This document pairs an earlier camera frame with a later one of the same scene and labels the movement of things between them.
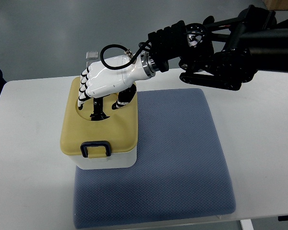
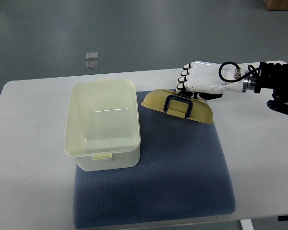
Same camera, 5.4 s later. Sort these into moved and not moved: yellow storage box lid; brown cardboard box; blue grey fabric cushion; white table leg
Moved: yellow storage box lid
Not moved: white table leg; blue grey fabric cushion; brown cardboard box
